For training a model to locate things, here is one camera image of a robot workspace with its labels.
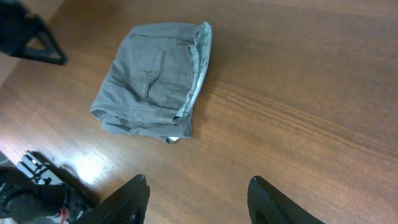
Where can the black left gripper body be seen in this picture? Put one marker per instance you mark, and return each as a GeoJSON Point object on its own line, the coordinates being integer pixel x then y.
{"type": "Point", "coordinates": [13, 28]}

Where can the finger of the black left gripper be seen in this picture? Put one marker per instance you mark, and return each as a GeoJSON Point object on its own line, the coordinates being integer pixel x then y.
{"type": "Point", "coordinates": [39, 44]}

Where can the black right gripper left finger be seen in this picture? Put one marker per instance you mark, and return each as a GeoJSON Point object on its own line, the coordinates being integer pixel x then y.
{"type": "Point", "coordinates": [127, 205]}

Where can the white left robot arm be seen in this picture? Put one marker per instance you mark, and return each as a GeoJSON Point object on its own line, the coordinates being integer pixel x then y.
{"type": "Point", "coordinates": [35, 190]}

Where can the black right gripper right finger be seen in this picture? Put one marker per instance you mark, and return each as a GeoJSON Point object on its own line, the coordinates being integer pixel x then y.
{"type": "Point", "coordinates": [268, 205]}

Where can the grey shorts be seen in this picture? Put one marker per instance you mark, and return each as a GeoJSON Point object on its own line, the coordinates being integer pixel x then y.
{"type": "Point", "coordinates": [155, 80]}

